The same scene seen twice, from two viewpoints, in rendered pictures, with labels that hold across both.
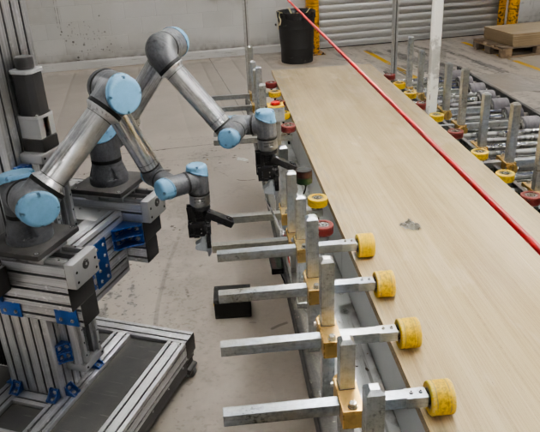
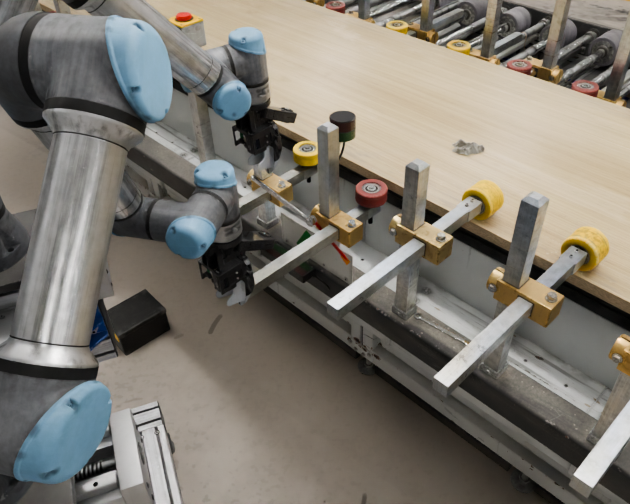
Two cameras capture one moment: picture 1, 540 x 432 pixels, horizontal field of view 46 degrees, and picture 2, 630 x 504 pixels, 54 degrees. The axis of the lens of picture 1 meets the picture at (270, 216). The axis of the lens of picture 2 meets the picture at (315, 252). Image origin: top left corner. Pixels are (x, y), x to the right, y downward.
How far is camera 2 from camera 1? 1.43 m
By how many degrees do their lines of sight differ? 36
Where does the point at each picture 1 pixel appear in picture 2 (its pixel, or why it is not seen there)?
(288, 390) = (301, 401)
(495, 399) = not seen: outside the picture
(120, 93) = (148, 69)
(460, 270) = (597, 188)
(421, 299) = (621, 248)
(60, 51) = not seen: outside the picture
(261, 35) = not seen: outside the picture
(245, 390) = (253, 431)
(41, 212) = (85, 435)
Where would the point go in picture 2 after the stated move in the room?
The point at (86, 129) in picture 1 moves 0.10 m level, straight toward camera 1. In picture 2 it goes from (97, 190) to (161, 218)
